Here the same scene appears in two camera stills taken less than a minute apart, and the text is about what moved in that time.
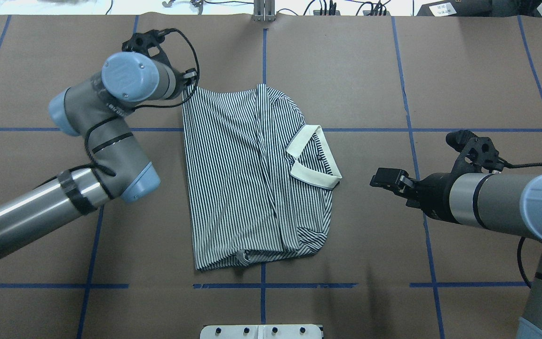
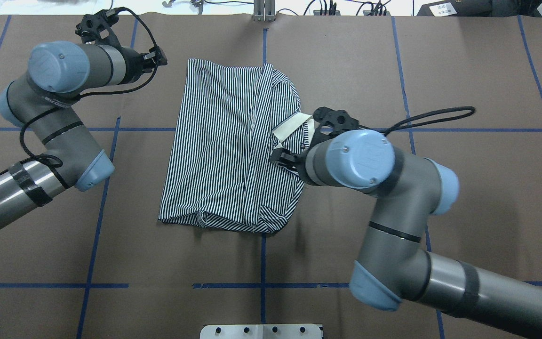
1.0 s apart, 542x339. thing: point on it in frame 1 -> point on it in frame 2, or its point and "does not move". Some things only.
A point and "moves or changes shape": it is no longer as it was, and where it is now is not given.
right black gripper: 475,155 -> 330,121
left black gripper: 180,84 -> 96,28
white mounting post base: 260,331 does not move
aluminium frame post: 264,10 does not move
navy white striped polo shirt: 260,180 moves or changes shape
